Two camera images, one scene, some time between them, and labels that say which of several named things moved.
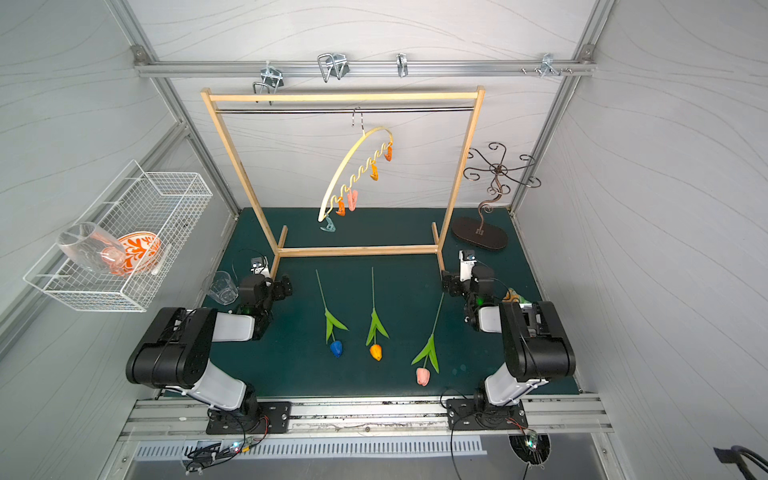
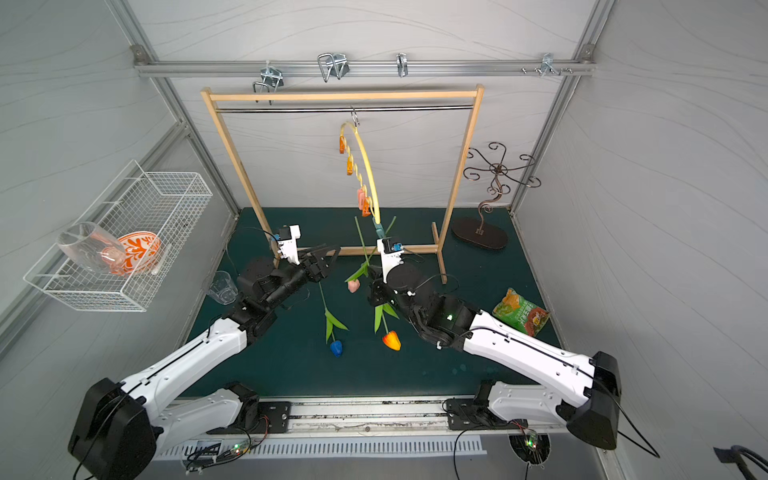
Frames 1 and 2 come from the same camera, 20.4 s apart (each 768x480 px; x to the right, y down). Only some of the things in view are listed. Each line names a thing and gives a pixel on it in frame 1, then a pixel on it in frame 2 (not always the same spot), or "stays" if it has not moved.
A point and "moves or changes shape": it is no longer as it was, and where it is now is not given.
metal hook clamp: (332, 64) stays
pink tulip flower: (423, 374) -> (353, 280)
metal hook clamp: (270, 77) stays
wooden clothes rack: (280, 246) stays
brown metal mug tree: (472, 230) stays
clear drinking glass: (224, 289) stays
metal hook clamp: (401, 59) stays
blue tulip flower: (332, 321) stays
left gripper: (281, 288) -> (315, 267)
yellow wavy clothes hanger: (356, 173) moves or changes shape
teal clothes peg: (330, 227) -> (379, 230)
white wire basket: (116, 253) stays
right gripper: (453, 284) -> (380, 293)
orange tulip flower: (375, 350) moves or changes shape
